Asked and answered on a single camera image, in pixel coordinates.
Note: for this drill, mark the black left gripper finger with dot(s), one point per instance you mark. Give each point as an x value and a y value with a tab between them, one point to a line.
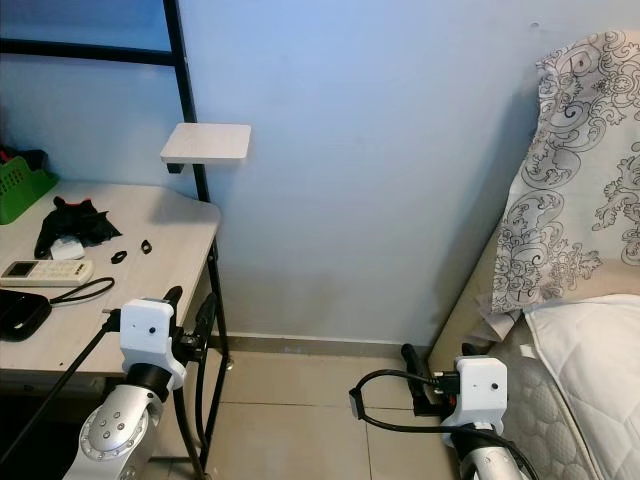
172	294
207	315

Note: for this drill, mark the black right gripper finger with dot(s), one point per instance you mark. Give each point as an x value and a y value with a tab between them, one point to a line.
470	351
411	363

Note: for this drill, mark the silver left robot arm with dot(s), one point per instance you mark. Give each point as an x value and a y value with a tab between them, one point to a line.
105	430

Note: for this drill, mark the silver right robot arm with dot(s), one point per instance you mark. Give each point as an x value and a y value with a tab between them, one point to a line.
485	465

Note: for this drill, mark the crumpled black cloth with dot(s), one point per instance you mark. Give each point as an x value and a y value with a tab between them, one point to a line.
80	225

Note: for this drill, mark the white remote control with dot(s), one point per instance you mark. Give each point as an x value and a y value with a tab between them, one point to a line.
50	272

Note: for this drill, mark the black zip pouch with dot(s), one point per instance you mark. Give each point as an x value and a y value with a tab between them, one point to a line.
20	315

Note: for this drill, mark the small light wooden shelf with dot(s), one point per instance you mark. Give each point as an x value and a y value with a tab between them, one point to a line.
208	142

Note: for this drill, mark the green plastic basket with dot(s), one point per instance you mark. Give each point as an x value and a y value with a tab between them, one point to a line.
22	190

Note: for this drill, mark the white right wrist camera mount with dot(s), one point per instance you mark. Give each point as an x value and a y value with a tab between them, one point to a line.
480	388

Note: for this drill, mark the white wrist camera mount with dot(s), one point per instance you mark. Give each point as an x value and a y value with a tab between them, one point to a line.
148	335
480	388

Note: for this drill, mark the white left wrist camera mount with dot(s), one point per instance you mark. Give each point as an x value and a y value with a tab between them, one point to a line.
148	335

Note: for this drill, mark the wooden desk with black frame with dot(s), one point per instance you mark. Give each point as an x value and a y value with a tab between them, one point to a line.
182	222

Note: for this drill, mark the grey wall baseboard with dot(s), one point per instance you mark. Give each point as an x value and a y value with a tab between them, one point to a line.
320	346

